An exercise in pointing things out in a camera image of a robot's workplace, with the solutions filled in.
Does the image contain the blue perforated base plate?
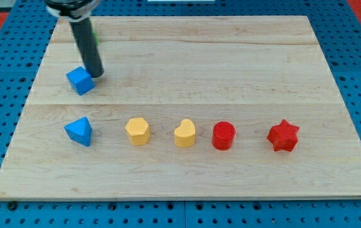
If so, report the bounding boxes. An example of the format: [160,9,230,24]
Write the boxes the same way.
[0,0,361,227]

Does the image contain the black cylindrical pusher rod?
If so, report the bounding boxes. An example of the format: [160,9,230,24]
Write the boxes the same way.
[70,18,104,78]

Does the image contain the yellow hexagon block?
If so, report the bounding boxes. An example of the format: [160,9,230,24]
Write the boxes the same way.
[125,117,151,146]

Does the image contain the red star block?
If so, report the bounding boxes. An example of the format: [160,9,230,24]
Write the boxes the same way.
[267,119,300,152]

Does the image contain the green block behind rod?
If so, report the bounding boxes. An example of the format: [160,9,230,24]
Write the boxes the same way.
[93,31,99,46]

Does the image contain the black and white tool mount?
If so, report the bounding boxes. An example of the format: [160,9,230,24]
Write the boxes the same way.
[44,0,101,22]

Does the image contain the blue triangle block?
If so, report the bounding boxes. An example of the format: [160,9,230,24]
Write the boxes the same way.
[64,117,92,147]

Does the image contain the blue cube block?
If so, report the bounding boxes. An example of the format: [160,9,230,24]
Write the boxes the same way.
[66,66,94,96]

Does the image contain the red cylinder block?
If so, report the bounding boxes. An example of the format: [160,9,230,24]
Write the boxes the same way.
[212,122,236,150]

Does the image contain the light wooden board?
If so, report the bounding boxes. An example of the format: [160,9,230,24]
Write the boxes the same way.
[0,16,361,201]

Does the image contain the yellow heart block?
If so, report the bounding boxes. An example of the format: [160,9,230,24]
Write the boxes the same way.
[174,118,196,148]

